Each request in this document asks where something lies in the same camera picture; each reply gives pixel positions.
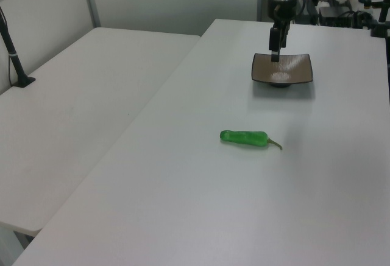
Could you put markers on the black camera stand pole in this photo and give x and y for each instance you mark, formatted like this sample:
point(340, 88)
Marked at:
point(13, 56)

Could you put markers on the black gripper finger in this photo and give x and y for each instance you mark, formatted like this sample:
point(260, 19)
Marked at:
point(284, 36)
point(274, 40)

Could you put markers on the square brown ceramic plate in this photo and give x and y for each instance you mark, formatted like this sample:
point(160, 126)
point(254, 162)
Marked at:
point(292, 68)

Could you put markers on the green chili pepper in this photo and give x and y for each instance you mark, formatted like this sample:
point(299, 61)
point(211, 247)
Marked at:
point(243, 137)

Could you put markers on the black electronics box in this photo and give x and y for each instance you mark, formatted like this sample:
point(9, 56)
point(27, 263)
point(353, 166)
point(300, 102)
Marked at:
point(333, 16)

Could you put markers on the grey metal partition post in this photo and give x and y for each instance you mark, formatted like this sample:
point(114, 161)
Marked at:
point(91, 1)

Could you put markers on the black clamp camera stand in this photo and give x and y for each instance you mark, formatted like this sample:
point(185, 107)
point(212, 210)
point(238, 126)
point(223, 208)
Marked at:
point(381, 25)

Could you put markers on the black upright post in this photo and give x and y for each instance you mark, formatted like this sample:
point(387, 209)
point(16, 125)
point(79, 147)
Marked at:
point(314, 4)

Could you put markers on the robot gripper body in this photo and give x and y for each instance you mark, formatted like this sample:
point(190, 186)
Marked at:
point(281, 10)

